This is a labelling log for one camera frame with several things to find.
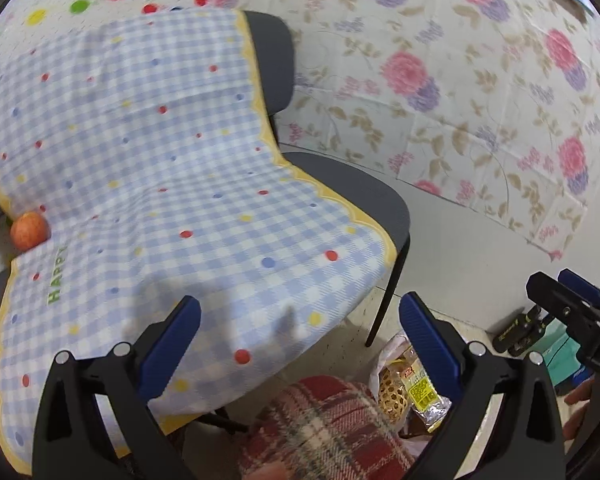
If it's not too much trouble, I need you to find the grey office chair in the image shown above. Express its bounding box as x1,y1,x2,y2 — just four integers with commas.
0,10,412,431

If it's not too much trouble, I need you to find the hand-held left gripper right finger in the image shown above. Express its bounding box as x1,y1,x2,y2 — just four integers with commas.
399,291,566,480

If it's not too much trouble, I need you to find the teal paper bag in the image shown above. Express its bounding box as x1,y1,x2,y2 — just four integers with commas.
542,327,588,388

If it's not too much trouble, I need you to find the floral wall sheet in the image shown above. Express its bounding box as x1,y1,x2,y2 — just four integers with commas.
215,0,600,263

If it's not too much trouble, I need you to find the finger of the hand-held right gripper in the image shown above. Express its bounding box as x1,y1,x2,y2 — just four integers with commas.
526,271,600,333
557,268,600,311

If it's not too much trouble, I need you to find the blue printed box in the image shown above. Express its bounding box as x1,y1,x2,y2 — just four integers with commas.
565,362,590,386

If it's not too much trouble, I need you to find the blue checkered dotted cloth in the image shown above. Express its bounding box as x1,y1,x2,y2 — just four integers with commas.
0,7,398,476

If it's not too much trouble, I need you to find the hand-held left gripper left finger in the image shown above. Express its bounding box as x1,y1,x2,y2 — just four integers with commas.
31,295,202,480

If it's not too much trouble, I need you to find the person's right hand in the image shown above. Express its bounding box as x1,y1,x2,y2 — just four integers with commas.
562,377,596,441

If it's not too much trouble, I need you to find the red apple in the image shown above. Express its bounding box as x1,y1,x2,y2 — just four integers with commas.
10,211,51,251

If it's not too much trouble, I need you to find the plastic lined trash bin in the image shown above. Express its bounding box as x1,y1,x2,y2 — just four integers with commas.
369,332,453,441

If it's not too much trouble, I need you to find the person's plaid trouser leg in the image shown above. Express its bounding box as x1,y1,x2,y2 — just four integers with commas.
237,375,416,480

